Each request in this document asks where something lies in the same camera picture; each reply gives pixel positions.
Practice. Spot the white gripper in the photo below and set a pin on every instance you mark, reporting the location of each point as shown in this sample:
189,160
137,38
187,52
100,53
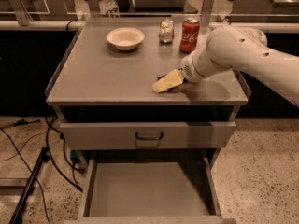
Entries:
189,69

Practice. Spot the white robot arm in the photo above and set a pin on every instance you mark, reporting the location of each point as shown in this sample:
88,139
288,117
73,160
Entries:
242,50

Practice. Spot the grey top drawer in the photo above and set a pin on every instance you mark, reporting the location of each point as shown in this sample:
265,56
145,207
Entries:
108,136

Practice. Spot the grey drawer cabinet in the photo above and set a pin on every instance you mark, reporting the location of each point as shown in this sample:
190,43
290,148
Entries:
97,83

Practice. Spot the grey open middle drawer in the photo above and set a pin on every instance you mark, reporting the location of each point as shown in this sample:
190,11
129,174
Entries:
175,192

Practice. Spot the red coca-cola can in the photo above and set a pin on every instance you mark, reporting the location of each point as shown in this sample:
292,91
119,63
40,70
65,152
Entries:
190,31

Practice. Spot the clear glass jar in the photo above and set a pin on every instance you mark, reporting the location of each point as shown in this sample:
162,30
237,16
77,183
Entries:
166,32

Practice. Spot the white ceramic bowl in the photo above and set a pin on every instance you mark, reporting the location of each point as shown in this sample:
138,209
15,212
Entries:
125,39

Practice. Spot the clear plastic water bottle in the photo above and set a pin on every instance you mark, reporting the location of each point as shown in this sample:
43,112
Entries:
113,9

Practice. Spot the black bar on floor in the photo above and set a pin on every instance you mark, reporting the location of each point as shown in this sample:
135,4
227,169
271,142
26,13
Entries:
28,187

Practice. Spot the black drawer handle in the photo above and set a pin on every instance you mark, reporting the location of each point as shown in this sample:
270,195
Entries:
158,137

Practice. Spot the white counter rail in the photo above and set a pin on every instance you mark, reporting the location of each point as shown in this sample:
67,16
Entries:
75,25

